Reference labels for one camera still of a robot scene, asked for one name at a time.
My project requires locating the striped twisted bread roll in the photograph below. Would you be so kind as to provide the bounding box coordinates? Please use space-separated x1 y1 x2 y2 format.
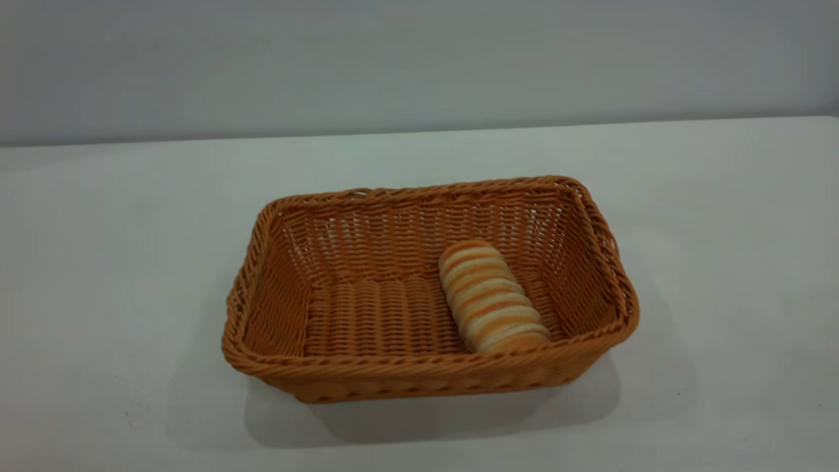
438 239 551 353

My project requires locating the orange woven wicker basket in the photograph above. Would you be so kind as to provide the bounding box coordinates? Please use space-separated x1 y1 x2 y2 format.
222 175 640 403

